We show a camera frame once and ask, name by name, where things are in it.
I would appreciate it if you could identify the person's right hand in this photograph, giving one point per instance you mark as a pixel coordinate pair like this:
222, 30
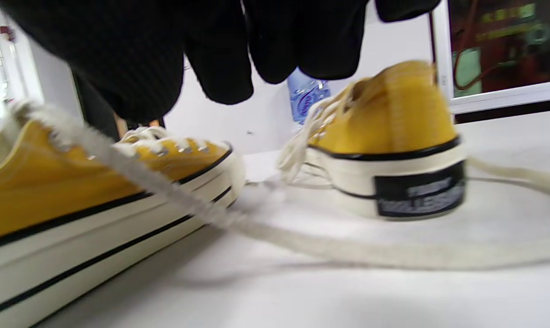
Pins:
129, 50

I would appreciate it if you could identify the yellow canvas shoe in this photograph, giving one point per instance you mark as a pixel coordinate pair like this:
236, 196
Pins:
393, 114
38, 191

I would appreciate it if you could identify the blue water bottle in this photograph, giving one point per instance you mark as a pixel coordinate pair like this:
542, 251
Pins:
307, 98

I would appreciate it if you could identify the silver framed glass cabinet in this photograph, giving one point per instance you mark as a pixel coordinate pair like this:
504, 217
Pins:
507, 98

